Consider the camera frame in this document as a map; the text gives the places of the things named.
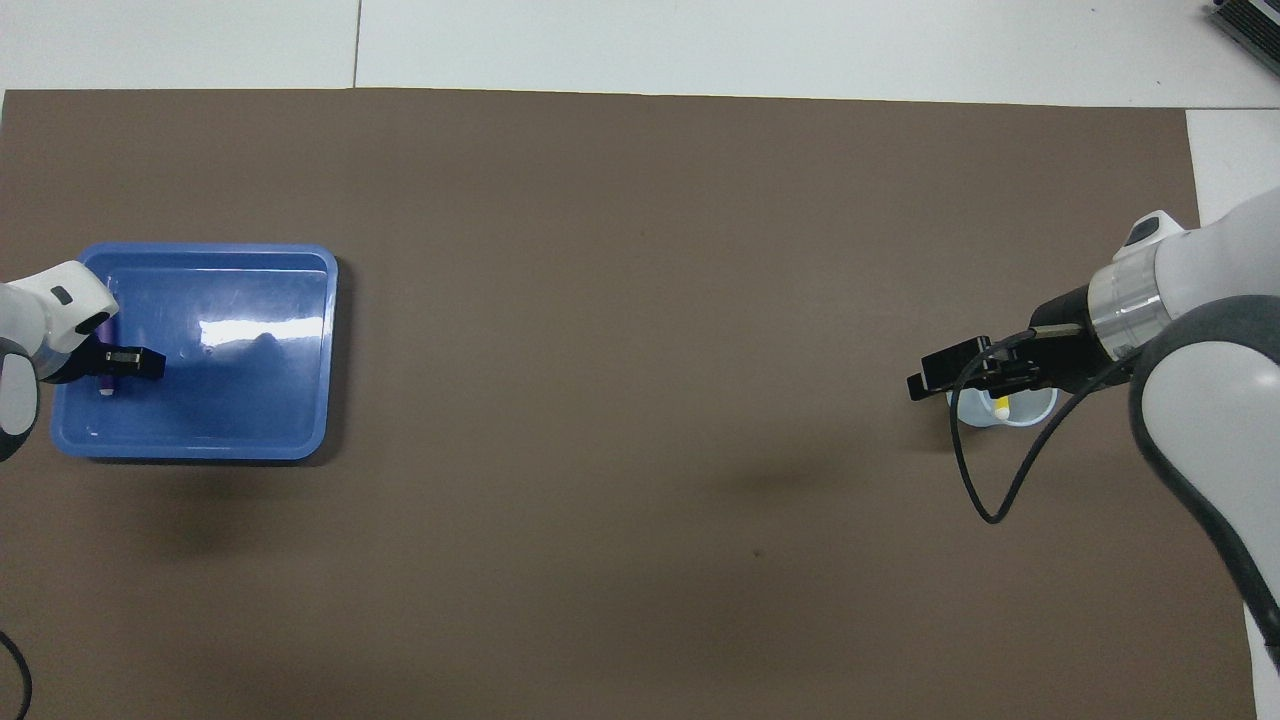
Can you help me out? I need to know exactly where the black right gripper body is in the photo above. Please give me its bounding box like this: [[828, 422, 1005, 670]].
[[1000, 287, 1106, 393]]

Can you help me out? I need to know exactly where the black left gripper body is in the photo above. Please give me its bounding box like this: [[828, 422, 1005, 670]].
[[38, 335, 109, 386]]

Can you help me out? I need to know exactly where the purple marker pen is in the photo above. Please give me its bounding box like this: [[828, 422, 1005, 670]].
[[98, 315, 121, 398]]

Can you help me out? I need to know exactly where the translucent plastic cup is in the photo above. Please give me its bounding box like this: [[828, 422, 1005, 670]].
[[946, 385, 1059, 429]]

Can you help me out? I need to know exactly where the blue plastic tray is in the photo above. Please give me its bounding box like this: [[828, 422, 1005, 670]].
[[50, 243, 339, 461]]

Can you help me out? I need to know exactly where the brown table mat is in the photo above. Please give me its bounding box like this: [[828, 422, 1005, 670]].
[[0, 88, 1259, 720]]

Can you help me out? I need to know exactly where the grey ribbed device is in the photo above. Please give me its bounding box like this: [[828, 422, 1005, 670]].
[[1205, 0, 1280, 63]]

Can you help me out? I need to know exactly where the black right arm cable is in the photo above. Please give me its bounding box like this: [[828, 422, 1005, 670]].
[[950, 325, 1141, 525]]

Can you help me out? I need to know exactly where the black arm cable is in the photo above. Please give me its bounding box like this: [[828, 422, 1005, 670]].
[[950, 325, 1141, 525], [0, 630, 34, 720]]

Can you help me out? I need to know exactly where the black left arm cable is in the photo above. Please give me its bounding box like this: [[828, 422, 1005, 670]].
[[0, 630, 34, 720]]

